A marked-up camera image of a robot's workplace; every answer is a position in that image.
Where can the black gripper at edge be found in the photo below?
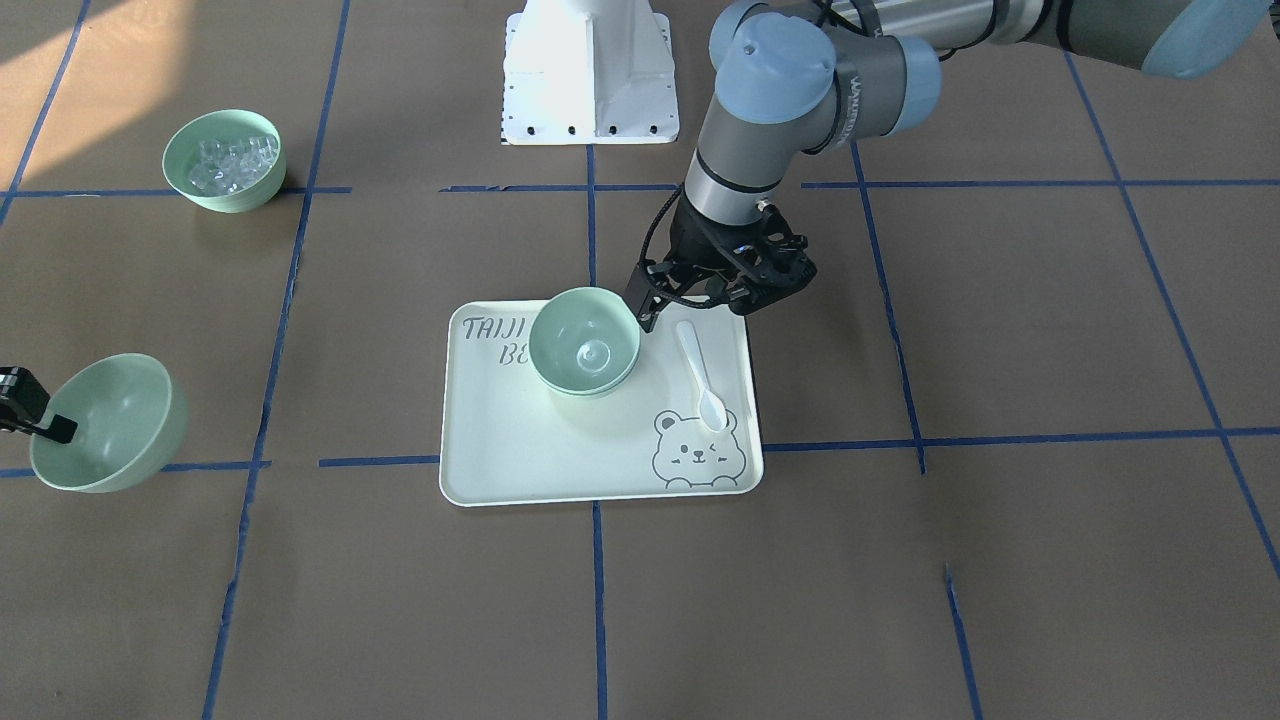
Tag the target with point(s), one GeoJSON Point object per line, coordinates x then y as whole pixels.
{"type": "Point", "coordinates": [22, 396]}

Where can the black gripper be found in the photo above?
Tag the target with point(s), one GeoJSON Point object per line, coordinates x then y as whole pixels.
{"type": "Point", "coordinates": [697, 243]}

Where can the green bowl front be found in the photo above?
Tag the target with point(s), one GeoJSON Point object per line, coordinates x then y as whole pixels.
{"type": "Point", "coordinates": [132, 417]}

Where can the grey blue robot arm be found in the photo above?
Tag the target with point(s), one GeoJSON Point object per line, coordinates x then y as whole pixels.
{"type": "Point", "coordinates": [802, 79]}

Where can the white plastic spoon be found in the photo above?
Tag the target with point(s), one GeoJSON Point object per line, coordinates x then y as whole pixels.
{"type": "Point", "coordinates": [711, 410]}

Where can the green bowl on tray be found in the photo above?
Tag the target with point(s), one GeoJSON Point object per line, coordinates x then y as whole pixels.
{"type": "Point", "coordinates": [584, 372]}

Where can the pale green bear tray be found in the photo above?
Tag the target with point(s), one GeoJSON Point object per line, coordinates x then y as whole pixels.
{"type": "Point", "coordinates": [507, 439]}

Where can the clear ice cubes pile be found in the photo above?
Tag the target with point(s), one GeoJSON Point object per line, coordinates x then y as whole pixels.
{"type": "Point", "coordinates": [228, 165]}

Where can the green bowl with ice cubes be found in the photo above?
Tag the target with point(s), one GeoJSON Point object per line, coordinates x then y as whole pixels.
{"type": "Point", "coordinates": [230, 123]}

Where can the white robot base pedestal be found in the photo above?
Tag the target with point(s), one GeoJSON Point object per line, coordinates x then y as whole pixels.
{"type": "Point", "coordinates": [588, 73]}

